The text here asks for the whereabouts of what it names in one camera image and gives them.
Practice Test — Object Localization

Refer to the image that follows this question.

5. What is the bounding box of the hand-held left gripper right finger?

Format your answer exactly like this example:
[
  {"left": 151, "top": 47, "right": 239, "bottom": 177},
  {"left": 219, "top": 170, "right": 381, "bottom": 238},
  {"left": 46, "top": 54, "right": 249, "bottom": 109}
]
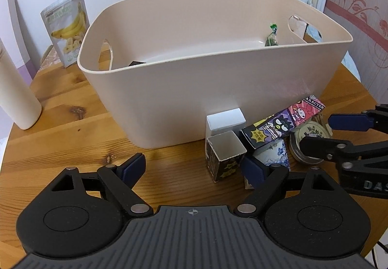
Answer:
[{"left": 236, "top": 155, "right": 343, "bottom": 215}]

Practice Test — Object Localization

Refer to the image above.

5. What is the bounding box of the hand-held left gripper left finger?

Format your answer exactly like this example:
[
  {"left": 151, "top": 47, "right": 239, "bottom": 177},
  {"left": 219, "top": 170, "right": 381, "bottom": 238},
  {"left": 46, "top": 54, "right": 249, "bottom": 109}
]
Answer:
[{"left": 50, "top": 152, "right": 154, "bottom": 218}]

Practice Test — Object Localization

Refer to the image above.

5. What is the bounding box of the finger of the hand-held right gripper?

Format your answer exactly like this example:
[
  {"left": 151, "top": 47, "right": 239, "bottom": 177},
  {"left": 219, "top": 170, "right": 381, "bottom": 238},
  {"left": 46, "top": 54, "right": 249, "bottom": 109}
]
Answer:
[
  {"left": 299, "top": 136, "right": 388, "bottom": 170},
  {"left": 327, "top": 104, "right": 388, "bottom": 134}
]

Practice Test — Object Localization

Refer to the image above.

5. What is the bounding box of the round metal tin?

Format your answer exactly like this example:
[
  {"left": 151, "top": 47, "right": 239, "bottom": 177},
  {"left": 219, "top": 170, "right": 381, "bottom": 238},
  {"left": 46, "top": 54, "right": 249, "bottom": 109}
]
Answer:
[{"left": 289, "top": 120, "right": 332, "bottom": 164}]

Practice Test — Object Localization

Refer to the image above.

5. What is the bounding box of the beige plastic basket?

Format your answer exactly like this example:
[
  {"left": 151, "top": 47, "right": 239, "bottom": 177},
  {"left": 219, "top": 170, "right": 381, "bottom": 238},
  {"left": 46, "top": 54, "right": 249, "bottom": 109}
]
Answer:
[{"left": 77, "top": 0, "right": 354, "bottom": 148}]

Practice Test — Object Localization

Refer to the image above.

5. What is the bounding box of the blue white patterned packet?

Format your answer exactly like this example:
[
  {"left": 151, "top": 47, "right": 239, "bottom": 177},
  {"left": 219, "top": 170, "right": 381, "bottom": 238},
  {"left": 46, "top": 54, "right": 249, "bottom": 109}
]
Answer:
[{"left": 242, "top": 139, "right": 291, "bottom": 189}]

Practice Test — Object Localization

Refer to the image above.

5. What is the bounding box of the open black comic box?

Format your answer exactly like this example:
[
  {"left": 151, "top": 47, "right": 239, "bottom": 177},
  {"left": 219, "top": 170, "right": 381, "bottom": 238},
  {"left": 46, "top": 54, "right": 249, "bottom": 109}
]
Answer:
[{"left": 205, "top": 131, "right": 247, "bottom": 182}]

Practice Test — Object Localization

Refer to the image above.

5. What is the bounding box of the long cartoon print box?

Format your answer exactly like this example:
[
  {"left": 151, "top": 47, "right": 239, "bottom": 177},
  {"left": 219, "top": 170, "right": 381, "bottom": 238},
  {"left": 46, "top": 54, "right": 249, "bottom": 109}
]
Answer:
[{"left": 241, "top": 95, "right": 326, "bottom": 153}]

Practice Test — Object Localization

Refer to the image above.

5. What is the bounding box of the small white box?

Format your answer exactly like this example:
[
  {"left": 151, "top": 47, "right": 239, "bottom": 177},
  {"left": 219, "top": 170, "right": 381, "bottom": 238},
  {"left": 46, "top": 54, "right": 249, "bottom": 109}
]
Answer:
[{"left": 206, "top": 108, "right": 246, "bottom": 139}]

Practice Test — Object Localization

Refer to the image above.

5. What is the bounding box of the green candy packet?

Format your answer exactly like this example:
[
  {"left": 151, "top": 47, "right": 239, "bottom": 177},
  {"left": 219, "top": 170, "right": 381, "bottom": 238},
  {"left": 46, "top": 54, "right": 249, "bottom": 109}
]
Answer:
[{"left": 264, "top": 23, "right": 279, "bottom": 47}]

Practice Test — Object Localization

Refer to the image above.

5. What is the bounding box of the white bottle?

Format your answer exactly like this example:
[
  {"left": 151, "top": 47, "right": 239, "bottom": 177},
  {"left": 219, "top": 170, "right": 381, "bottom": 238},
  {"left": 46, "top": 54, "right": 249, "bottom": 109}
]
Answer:
[{"left": 0, "top": 45, "right": 42, "bottom": 130}]

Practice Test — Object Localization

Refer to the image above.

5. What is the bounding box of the banana chips bag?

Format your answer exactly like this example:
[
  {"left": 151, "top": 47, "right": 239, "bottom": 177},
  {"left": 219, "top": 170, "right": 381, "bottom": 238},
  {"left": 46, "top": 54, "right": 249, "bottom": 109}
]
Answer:
[{"left": 40, "top": 0, "right": 90, "bottom": 68}]

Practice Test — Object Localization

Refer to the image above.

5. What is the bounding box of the white leaning board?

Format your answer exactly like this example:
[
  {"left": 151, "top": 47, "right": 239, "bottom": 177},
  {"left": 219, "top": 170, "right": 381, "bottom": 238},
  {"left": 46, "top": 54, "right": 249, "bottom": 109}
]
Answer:
[{"left": 0, "top": 0, "right": 40, "bottom": 78}]

